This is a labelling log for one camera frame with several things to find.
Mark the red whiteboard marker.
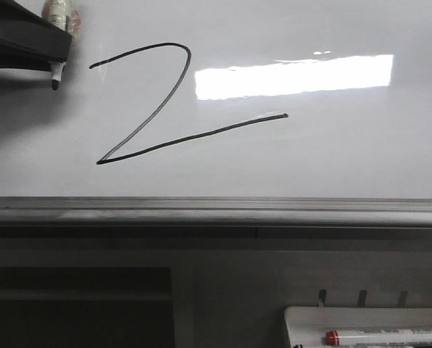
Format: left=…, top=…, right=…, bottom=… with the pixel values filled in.
left=325, top=328, right=432, bottom=346

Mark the white whiteboard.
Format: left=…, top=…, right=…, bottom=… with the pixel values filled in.
left=0, top=1, right=432, bottom=199

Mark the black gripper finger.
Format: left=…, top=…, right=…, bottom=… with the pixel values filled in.
left=0, top=1, right=72, bottom=71

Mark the white marker tray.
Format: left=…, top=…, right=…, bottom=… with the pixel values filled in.
left=284, top=306, right=432, bottom=347

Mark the black whiteboard marker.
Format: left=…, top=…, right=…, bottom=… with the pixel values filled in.
left=41, top=0, right=78, bottom=91

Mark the grey aluminium whiteboard frame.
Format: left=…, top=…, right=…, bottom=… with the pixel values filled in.
left=0, top=196, right=432, bottom=230

